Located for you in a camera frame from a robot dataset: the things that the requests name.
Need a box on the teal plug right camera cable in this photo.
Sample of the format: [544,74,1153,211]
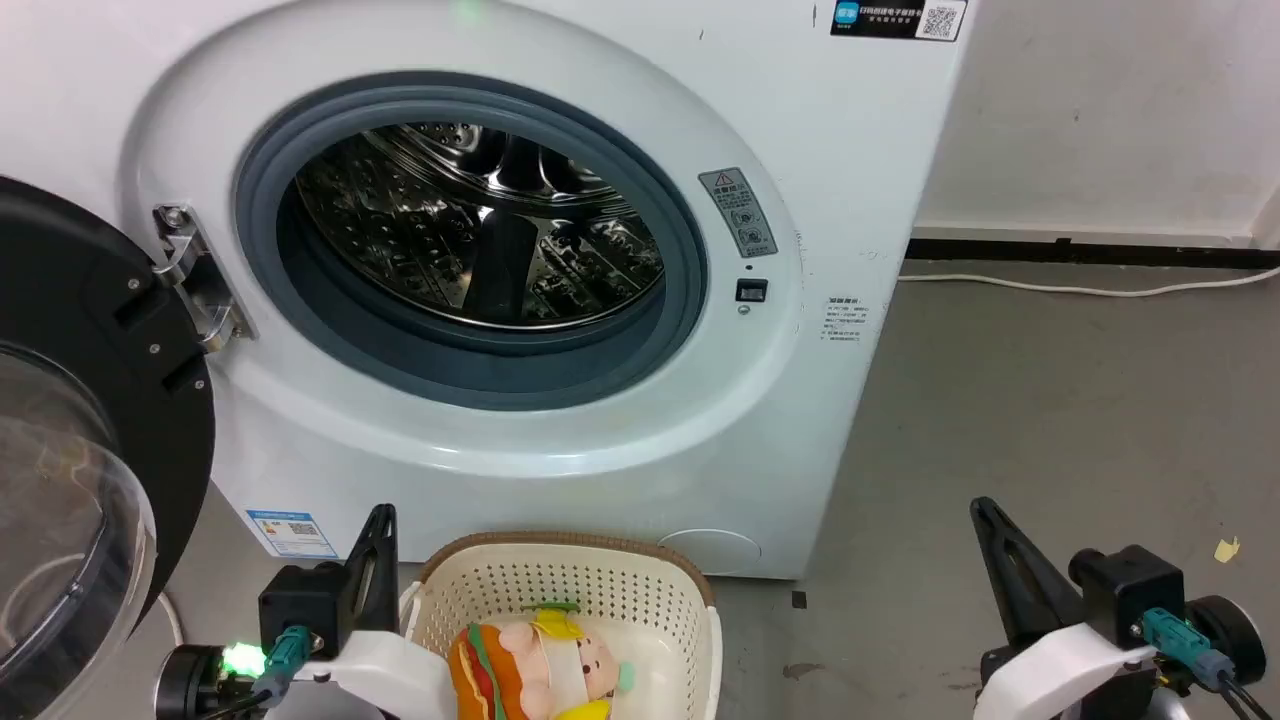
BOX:
[1138,606,1280,720]

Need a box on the cream perforated laundry basket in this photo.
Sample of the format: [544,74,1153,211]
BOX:
[399,531,724,720]

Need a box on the teal plug camera cable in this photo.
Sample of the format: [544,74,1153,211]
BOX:
[1138,606,1280,720]
[200,624,313,720]

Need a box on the black baseboard strip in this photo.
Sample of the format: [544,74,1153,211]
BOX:
[904,237,1280,272]

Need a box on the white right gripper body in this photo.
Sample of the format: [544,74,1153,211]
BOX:
[974,620,1157,720]

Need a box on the blue white energy label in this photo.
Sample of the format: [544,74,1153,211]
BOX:
[245,510,339,560]

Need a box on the small printed text label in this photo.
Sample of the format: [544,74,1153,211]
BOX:
[822,296,870,345]

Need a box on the white front-load washing machine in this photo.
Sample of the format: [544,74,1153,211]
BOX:
[0,0,986,581]

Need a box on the black QR code sticker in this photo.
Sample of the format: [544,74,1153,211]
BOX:
[830,0,969,43]

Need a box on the black round washer door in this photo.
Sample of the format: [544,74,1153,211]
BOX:
[0,176,217,720]

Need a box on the long white floor cable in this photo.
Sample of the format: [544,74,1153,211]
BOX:
[897,266,1280,299]

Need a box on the teal plug left camera cable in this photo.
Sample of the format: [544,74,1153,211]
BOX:
[200,624,313,720]

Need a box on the shiny steel washer drum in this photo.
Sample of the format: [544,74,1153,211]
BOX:
[293,120,667,331]

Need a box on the round white filter cover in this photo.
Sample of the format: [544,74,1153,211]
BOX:
[658,527,764,580]

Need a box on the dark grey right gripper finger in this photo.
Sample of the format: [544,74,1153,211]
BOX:
[969,496,1087,647]

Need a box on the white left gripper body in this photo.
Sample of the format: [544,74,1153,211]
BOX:
[265,629,457,720]

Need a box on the grey rubber door gasket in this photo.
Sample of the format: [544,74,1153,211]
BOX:
[234,72,710,412]

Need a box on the grey warning sticker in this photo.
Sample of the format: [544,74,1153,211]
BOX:
[698,167,779,260]

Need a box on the hamburger plush toy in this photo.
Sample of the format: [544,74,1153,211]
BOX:
[446,621,513,720]

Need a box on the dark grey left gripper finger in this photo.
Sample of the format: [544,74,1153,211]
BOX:
[344,504,401,634]

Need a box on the pink yellow plush doll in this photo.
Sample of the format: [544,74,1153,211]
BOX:
[482,600,637,720]

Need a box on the silver metal door hinge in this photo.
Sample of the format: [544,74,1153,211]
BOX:
[152,204,252,352]

